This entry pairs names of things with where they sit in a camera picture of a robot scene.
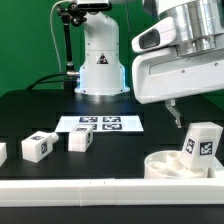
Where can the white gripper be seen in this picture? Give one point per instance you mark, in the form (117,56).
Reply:
(178,58)

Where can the white round stool seat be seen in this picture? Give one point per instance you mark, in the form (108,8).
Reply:
(172,164)

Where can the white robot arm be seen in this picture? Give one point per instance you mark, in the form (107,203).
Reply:
(102,75)

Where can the white marker sheet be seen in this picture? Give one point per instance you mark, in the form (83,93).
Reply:
(130,123)

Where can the white L-shaped fence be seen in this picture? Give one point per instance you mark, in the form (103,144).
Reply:
(95,192)

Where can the white block at left edge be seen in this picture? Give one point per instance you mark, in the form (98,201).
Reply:
(3,153)

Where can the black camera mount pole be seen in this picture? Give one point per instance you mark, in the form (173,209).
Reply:
(70,15)

